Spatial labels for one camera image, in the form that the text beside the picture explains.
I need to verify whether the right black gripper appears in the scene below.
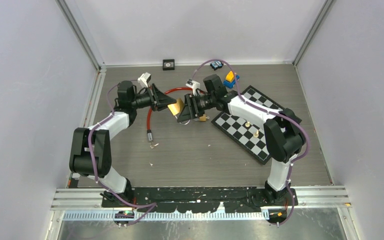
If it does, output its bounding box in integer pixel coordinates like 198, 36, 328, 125
177, 93, 216, 124

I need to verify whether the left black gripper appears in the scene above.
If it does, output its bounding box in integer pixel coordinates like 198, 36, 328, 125
131, 84, 177, 112

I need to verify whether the small brass padlock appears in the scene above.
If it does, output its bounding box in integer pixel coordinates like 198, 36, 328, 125
198, 114, 210, 122

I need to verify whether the red cable lock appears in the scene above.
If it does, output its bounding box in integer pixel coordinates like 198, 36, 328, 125
145, 87, 206, 143

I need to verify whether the silver key bunch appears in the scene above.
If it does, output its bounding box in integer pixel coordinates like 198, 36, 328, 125
150, 142, 159, 149

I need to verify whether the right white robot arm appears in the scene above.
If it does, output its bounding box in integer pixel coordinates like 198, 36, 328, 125
177, 74, 306, 205

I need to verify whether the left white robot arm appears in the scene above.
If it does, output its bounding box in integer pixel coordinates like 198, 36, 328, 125
68, 80, 177, 207

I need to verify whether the black square box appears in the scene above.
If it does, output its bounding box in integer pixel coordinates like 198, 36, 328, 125
162, 59, 175, 71

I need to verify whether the yellow blue toy car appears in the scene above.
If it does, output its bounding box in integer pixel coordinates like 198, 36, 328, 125
223, 71, 240, 89

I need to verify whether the small blue toy car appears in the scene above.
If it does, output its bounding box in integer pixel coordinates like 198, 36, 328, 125
209, 60, 224, 71

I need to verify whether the black white chessboard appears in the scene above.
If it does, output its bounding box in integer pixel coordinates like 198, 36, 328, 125
211, 85, 284, 165

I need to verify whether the cream chess piece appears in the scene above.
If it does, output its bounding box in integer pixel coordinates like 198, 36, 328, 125
253, 130, 259, 138

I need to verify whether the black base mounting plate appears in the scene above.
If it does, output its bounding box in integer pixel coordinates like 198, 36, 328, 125
120, 186, 298, 214

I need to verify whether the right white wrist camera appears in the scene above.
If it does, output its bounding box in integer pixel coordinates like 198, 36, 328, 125
185, 78, 201, 96

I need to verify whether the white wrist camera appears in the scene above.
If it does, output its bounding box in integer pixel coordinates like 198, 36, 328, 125
137, 72, 152, 88
185, 78, 201, 96

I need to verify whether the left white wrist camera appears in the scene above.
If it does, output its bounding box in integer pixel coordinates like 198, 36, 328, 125
137, 72, 152, 88

